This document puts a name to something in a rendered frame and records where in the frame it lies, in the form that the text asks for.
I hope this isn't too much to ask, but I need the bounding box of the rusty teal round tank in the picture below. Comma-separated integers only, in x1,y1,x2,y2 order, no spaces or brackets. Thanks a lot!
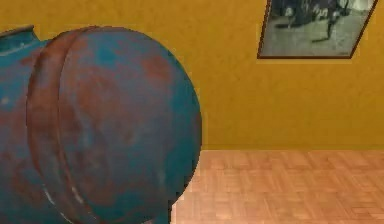
0,24,203,224

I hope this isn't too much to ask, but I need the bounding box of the dark framed grey picture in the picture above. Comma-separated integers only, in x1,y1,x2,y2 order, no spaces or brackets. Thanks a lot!
256,0,380,60

